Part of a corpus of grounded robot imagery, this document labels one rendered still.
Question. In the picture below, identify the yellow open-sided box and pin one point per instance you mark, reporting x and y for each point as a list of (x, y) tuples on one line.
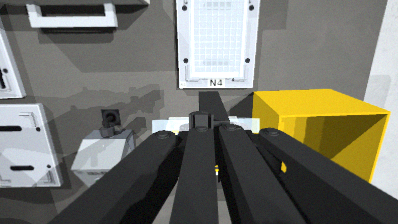
[(344, 129)]

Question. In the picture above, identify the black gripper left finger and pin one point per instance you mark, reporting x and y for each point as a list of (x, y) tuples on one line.
[(129, 193)]

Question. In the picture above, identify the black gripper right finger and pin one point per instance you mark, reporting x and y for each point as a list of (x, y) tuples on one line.
[(317, 190)]

